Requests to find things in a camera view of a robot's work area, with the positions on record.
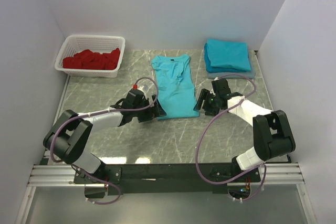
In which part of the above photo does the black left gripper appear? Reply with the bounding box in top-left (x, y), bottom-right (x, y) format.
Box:
top-left (132, 94), bottom-right (166, 122)

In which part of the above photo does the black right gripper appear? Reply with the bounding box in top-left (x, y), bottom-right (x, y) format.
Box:
top-left (194, 88), bottom-right (221, 117)

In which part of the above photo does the turquoise t shirt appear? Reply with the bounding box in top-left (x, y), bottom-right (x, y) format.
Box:
top-left (151, 55), bottom-right (199, 120)

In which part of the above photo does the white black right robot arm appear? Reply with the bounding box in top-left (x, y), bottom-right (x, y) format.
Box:
top-left (194, 78), bottom-right (296, 182)

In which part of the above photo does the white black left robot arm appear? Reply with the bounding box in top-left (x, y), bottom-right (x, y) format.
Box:
top-left (43, 88), bottom-right (166, 183)

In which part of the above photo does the folded blue middle shirt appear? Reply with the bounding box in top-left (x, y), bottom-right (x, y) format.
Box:
top-left (204, 42), bottom-right (252, 74)

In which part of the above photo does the folded turquoise top shirt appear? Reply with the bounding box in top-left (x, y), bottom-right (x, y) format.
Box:
top-left (206, 38), bottom-right (250, 72)

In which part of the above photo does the black base beam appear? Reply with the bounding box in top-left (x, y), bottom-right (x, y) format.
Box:
top-left (73, 163), bottom-right (261, 199)

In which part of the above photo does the white plastic laundry basket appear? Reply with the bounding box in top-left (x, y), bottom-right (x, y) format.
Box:
top-left (55, 35), bottom-right (125, 78)

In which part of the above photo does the red t shirt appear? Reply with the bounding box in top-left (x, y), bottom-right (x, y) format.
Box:
top-left (62, 48), bottom-right (120, 70)

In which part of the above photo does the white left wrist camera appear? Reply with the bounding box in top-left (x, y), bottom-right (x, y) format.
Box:
top-left (133, 84), bottom-right (149, 95)

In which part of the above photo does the aluminium rail frame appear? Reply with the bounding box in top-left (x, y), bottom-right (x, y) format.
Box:
top-left (43, 76), bottom-right (296, 186)

